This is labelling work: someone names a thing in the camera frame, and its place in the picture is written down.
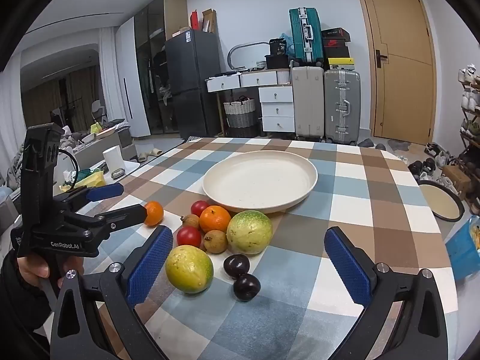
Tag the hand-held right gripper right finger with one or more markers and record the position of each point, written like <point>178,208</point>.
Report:
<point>347,270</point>

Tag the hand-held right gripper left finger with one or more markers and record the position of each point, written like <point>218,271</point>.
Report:
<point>150,266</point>

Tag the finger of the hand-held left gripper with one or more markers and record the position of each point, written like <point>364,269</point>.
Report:
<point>123,217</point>
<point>105,192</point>

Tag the small orange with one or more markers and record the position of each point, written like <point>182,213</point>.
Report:
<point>154,213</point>

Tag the yellow passion fruit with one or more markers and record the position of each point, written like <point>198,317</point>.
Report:
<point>189,269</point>

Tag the red tomato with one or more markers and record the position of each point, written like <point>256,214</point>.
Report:
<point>198,207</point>
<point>188,236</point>

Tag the brown longan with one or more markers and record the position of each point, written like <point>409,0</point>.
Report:
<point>190,220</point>
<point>215,241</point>

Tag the large orange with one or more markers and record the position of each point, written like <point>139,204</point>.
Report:
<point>214,218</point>

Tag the dark purple plum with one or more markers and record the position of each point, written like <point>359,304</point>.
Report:
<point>237,265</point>
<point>246,287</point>

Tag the green speckled passion fruit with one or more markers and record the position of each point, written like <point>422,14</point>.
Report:
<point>249,232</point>

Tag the cream round plate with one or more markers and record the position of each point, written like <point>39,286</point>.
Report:
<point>260,182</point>

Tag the person's left forearm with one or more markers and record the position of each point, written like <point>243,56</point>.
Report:
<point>18,315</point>

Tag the person's left hand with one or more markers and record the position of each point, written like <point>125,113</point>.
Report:
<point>33,270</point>

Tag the yellow cloth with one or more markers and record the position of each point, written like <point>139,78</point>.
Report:
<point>90,180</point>

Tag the white cylinder appliance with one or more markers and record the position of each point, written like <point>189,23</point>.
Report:
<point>113,157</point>

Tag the beige slippers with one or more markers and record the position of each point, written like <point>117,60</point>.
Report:
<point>150,154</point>

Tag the checkered tablecloth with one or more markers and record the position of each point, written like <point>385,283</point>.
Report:
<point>337,202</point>

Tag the white wardrobe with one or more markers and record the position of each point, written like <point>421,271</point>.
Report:
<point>129,82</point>

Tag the round black-rimmed tray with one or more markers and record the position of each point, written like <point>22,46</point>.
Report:
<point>440,200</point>

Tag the blue plastic bag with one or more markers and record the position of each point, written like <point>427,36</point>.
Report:
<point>463,249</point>

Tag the black sandals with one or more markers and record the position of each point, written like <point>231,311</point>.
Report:
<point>422,168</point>

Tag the grey slippers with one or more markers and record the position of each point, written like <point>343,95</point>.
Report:
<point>397,144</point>

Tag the dark glass cabinet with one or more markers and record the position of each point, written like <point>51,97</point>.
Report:
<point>150,63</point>

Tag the black refrigerator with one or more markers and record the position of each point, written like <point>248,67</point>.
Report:
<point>193,82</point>

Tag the brown cardboard box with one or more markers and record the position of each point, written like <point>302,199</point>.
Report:
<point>455,180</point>

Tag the black white sneakers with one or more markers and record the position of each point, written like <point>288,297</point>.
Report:
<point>437,153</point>

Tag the wicker basket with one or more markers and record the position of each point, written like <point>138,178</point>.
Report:
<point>240,114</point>

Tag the silver suitcase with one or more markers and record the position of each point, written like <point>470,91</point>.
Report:
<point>342,105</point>

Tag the beige suitcase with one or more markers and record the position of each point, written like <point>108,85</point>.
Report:
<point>307,101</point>

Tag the white desk with drawers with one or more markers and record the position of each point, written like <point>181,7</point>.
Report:
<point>277,101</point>

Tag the wooden shoe rack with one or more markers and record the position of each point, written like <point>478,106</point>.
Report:
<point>473,135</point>

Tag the wooden door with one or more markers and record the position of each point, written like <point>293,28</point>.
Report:
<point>401,82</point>

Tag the grey curved tube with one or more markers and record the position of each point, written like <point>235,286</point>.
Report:
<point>243,44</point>

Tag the yellow black shoe box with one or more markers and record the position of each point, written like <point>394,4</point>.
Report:
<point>341,63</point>

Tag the rows of shoes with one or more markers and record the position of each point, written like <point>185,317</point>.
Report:
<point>470,97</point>

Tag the black storage box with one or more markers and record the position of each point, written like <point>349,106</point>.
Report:
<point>277,61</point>

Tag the black red shoe box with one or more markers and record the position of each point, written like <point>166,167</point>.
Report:
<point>335,41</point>

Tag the teal suitcase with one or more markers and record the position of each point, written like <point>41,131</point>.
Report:
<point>305,33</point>

